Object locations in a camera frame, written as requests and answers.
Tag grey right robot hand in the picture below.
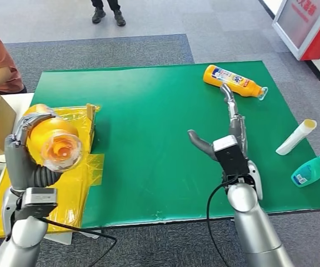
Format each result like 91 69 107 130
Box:
188 82 249 162

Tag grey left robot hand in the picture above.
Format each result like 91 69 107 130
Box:
4 112 63 192

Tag orange bottle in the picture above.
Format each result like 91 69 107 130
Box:
203 65 269 101
24 104 83 173

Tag white bottle, yellow cap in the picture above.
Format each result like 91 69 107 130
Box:
275 118 317 156

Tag teal bottle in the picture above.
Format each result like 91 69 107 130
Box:
290 155 320 188

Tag yellow plastic sheet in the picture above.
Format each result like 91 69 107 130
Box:
0 104 105 240

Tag white board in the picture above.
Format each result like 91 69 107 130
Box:
43 230 102 246

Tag green table mat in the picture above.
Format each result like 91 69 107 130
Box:
30 61 320 229

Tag red and white display cabinet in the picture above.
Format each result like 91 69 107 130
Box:
272 0 320 62

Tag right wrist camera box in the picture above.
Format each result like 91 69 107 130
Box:
213 135 250 179

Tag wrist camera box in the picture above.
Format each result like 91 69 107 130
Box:
21 187 58 219
213 135 250 179

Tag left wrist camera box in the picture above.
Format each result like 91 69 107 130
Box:
21 187 58 219

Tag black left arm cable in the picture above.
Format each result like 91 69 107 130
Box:
38 216 118 267

